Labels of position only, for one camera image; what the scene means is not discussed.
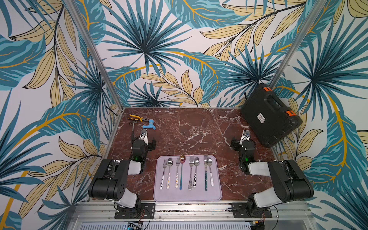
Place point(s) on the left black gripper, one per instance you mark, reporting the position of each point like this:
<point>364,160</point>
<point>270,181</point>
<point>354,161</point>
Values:
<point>152,145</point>

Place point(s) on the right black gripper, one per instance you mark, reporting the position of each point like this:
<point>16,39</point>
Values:
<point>244,143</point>

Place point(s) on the fork with white Pochacco handle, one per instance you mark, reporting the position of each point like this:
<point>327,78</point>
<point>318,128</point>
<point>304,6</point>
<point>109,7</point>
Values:
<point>163,175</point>

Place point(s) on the iridescent spoon with blue handle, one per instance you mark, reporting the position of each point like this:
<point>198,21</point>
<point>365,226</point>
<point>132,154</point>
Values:
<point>182,161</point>

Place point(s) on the spoon with black-white handle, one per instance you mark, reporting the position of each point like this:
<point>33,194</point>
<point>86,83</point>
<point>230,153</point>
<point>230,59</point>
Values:
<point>196,164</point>

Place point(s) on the ornate all-silver fork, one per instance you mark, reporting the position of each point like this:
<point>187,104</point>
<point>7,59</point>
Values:
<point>191,164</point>

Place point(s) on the fork with green handle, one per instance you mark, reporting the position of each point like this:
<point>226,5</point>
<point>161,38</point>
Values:
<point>206,172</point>

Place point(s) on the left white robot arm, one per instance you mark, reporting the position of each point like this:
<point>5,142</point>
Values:
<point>110,179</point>

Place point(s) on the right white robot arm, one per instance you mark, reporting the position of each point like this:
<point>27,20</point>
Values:
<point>289,183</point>

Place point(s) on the blue plastic faucet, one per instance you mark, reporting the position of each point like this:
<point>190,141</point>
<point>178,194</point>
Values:
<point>150,125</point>

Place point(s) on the yellow black pliers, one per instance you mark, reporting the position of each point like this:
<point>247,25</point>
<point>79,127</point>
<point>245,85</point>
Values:
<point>137,118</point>

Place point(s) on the black tool case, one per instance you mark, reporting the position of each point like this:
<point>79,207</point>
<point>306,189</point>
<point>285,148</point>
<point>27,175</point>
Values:
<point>269,118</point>

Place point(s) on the lavender placemat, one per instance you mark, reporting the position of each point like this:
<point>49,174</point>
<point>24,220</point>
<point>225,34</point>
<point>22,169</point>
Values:
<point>173,194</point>

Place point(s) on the black handled hammer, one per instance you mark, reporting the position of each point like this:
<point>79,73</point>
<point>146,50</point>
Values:
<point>133,129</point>

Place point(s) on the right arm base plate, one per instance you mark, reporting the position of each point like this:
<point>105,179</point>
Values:
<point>247,210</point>

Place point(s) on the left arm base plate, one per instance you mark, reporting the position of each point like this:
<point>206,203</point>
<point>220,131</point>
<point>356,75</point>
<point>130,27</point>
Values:
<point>140,211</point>

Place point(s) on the aluminium front rail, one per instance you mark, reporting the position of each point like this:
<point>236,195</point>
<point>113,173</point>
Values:
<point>99,215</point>

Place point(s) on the right aluminium corner post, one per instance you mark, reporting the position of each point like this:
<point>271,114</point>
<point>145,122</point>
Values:
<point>305,27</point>

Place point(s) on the aluminium corner post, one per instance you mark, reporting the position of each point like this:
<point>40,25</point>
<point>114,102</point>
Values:
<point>305,27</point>
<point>82,26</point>

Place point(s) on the left aluminium corner post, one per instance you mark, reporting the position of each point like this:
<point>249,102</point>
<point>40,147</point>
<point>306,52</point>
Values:
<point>82,26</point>

